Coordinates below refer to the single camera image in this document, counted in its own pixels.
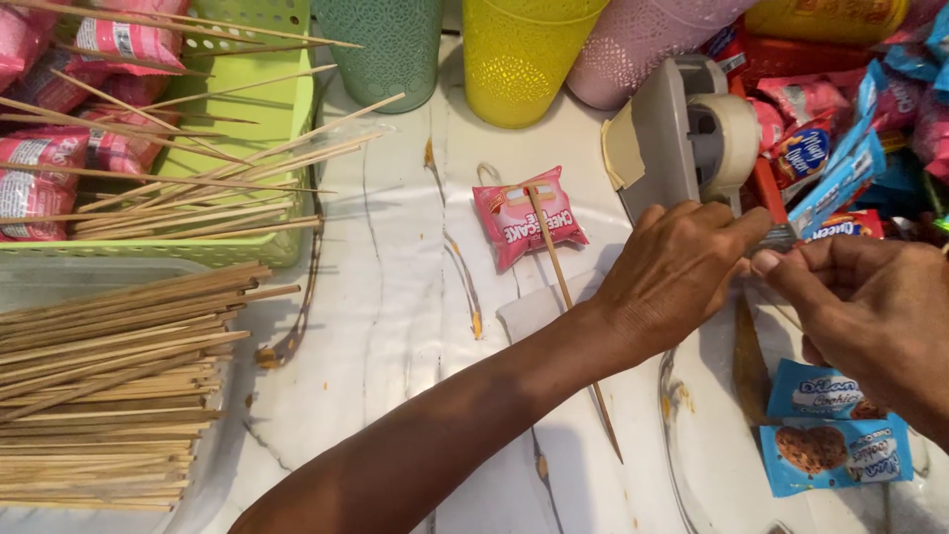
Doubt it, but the green plastic basket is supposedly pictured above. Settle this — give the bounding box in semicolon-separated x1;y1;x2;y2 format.
0;0;321;269

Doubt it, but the single pink snack packet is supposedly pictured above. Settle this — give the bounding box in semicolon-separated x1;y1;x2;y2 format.
472;165;591;272

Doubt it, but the beige tape strip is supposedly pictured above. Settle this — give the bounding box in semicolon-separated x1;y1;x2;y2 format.
600;99;647;191

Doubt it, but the red plastic basket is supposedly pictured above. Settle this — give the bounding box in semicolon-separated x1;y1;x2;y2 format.
729;30;877;225

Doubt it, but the bamboo skewer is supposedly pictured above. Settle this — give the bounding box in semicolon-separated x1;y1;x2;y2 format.
755;291;805;332
524;185;624;465

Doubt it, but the beige masking tape roll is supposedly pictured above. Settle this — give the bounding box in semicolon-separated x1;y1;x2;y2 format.
686;92;762;206

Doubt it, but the pink perforated bin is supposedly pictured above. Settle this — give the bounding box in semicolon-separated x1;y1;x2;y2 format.
566;0;759;112

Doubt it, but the white paper sheet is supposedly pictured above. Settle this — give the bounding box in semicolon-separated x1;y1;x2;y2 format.
495;267;618;347

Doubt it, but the person's left hand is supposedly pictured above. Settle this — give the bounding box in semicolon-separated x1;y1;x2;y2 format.
593;200;774;366

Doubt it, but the heap of mixed snack packets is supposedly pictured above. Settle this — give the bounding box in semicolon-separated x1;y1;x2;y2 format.
700;0;949;247

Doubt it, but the pile of skewered pink packets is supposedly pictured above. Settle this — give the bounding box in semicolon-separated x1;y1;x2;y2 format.
0;0;406;243

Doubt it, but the yellow perforated bin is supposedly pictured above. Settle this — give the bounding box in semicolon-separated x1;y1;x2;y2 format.
461;0;611;130

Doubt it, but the blue cookie packet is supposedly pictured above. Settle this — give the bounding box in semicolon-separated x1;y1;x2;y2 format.
766;358;891;423
758;413;915;498

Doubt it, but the grey tape dispenser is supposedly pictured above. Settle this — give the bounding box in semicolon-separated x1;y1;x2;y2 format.
617;55;744;225

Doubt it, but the yellow container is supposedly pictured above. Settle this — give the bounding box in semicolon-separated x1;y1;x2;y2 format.
743;0;911;45

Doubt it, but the teal perforated bin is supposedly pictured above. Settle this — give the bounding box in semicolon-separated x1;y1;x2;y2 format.
311;0;446;115

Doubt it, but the pile of bare bamboo skewers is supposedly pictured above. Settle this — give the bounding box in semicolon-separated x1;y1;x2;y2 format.
0;260;302;513

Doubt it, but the long blue snack packet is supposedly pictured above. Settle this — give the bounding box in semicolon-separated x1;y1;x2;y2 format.
745;130;888;258

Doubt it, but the person's right hand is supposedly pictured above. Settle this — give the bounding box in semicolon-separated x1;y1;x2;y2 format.
750;236;949;450

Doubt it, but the clear plastic container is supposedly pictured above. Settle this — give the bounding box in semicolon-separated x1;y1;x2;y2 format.
0;254;247;534

